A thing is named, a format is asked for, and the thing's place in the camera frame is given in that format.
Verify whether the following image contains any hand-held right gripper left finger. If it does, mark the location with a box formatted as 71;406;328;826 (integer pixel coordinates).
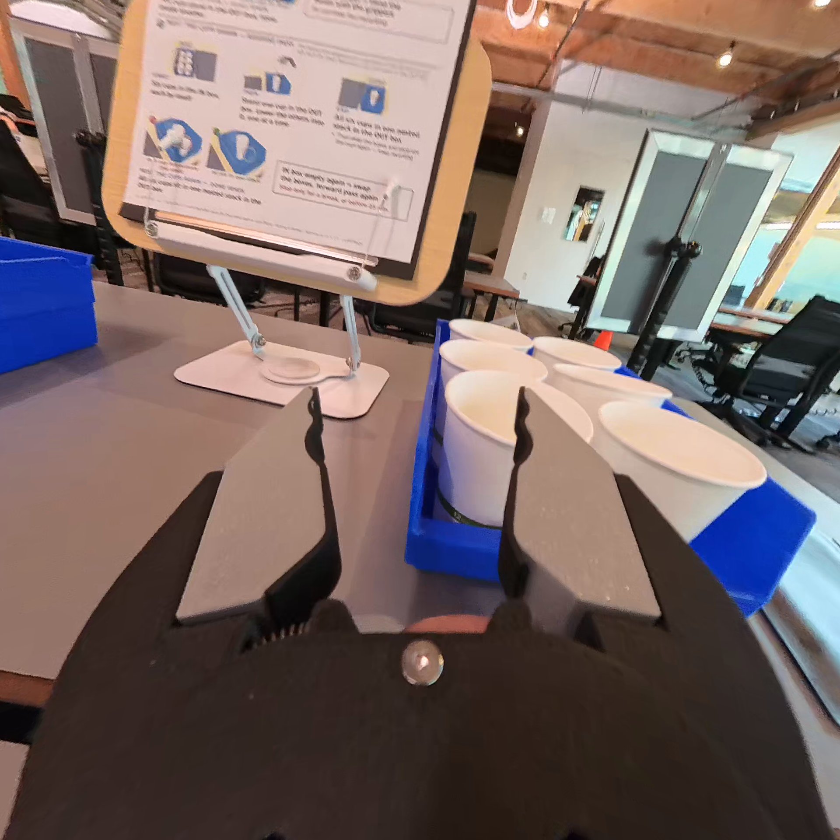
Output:
175;387;343;624

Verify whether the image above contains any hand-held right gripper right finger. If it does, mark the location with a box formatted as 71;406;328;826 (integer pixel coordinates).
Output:
497;386;664;635

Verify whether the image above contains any white paper cup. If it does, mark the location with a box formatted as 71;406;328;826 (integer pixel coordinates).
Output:
530;336;623;371
550;362;673;421
444;369;595;529
596;399;769;542
449;319;534;353
438;339;548;395

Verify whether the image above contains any blue plastic bin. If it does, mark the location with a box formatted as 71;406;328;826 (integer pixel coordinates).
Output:
0;236;99;376
404;319;818;618

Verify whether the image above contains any wooden white document stand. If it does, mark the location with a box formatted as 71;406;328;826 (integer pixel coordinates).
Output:
101;0;493;421

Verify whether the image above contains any wooden office desk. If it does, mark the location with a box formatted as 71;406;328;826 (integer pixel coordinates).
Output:
462;252;526;322

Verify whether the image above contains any grey rolling partition board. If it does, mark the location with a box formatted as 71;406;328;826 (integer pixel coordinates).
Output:
586;128;796;342
12;16;122;227

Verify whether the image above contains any printed instruction sheet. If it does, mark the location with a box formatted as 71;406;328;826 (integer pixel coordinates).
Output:
121;0;476;263

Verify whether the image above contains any framed wall picture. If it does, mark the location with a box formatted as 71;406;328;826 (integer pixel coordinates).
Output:
566;187;606;244

